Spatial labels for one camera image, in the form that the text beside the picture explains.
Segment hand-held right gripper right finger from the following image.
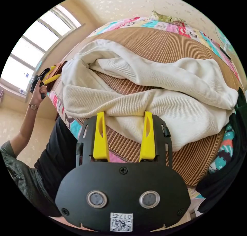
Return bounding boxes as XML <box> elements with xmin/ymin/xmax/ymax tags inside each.
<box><xmin>139</xmin><ymin>111</ymin><xmax>156</xmax><ymax>162</ymax></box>

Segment person's left forearm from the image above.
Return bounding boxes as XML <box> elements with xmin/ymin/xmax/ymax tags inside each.
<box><xmin>8</xmin><ymin>102</ymin><xmax>40</xmax><ymax>157</ymax></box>

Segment green patterned pillow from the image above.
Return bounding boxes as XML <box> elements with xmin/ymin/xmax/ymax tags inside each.
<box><xmin>148</xmin><ymin>10</ymin><xmax>187</xmax><ymax>26</ymax></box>

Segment standing fan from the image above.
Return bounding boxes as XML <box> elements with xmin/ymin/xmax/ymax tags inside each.
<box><xmin>215</xmin><ymin>26</ymin><xmax>239</xmax><ymax>58</ymax></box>

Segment window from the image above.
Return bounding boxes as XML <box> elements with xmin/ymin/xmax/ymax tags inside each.
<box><xmin>0</xmin><ymin>4</ymin><xmax>86</xmax><ymax>98</ymax></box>

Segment person's body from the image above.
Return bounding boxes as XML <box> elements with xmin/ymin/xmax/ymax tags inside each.
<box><xmin>0</xmin><ymin>116</ymin><xmax>80</xmax><ymax>219</ymax></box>

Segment person's left hand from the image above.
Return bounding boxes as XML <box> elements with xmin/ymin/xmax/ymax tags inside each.
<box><xmin>29</xmin><ymin>85</ymin><xmax>48</xmax><ymax>106</ymax></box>

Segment white pants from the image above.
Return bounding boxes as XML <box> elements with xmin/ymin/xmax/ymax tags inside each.
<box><xmin>61</xmin><ymin>39</ymin><xmax>239</xmax><ymax>152</ymax></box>

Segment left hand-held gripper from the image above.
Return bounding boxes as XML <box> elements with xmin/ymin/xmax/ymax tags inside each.
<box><xmin>30</xmin><ymin>65</ymin><xmax>62</xmax><ymax>100</ymax></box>

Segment bed with woven mat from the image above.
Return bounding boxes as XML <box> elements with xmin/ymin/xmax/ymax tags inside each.
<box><xmin>46</xmin><ymin>16</ymin><xmax>244</xmax><ymax>219</ymax></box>

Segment black garment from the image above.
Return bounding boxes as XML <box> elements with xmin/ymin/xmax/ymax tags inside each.
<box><xmin>196</xmin><ymin>87</ymin><xmax>247</xmax><ymax>214</ymax></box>

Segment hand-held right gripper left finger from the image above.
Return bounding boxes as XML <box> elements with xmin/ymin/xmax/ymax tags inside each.
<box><xmin>93</xmin><ymin>111</ymin><xmax>110</xmax><ymax>161</ymax></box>

